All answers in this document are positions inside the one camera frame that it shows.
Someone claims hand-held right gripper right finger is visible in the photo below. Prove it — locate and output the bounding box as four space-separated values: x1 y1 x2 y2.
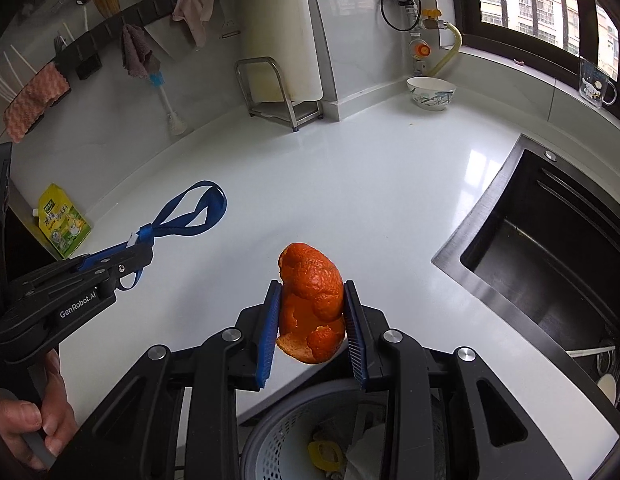
342 280 573 480

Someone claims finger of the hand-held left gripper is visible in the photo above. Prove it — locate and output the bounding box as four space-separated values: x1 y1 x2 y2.
102 260 151 291
80 244 154 273

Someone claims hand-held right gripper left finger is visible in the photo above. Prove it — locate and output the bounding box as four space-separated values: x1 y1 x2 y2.
50 280 283 480

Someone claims blue lanyard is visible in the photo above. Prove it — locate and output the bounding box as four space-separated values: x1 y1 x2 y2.
80 180 227 291

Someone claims orange peel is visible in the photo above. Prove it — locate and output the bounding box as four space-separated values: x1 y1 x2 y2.
276 242 347 365

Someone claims grey trash bin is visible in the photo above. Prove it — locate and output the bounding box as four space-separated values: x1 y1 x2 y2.
238 377 448 480

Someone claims white tissue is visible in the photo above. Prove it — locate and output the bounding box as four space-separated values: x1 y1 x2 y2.
344 410 388 480

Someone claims yellow plastic piece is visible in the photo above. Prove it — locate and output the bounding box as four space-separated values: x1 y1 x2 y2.
308 439 347 472

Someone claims person's left hand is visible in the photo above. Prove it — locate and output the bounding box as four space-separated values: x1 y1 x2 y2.
0 351 79 471

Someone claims green and yellow pouch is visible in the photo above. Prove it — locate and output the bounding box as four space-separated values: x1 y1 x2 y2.
34 183 92 260

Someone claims white bottle brush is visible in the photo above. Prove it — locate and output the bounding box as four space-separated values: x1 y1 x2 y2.
148 71 188 136

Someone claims pink wavy sponge cloth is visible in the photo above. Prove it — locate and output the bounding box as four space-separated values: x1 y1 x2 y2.
3 63 70 143

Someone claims grey pink hanging cloth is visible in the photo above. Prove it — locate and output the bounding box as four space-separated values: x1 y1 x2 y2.
121 24 163 80

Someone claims black kitchen sink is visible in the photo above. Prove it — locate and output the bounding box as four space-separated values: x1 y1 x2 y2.
432 134 620 411

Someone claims metal counter rack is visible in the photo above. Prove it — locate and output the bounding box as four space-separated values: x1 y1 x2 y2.
235 56 325 132

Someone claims white hanging scraper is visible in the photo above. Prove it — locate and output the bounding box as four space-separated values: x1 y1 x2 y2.
221 7 241 38

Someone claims white patterned bowl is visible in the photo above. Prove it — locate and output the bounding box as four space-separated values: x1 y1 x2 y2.
407 76 457 112

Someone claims white dish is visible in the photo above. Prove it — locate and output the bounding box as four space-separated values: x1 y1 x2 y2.
597 374 618 403

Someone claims gas valve assembly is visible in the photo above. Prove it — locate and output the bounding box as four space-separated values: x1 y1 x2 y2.
381 0 447 77

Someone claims clear printed mug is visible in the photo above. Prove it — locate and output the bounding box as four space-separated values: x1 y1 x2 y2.
579 57 617 110

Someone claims dark framed window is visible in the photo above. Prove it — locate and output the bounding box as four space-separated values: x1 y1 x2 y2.
460 0 620 81

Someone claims white utensil handle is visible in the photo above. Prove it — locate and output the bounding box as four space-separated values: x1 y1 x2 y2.
567 345 616 358

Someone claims black wall rail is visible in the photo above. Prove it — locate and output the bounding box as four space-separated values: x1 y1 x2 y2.
54 0 233 81

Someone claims yellow gas hose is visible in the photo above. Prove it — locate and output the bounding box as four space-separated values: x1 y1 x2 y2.
430 22 463 78

